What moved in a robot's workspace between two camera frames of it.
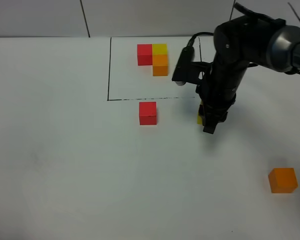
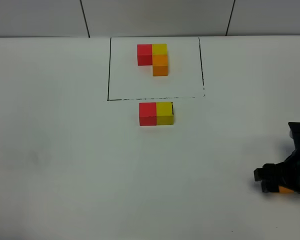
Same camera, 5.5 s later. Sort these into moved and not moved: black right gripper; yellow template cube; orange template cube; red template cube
Moved: black right gripper
Not moved: orange template cube; red template cube; yellow template cube
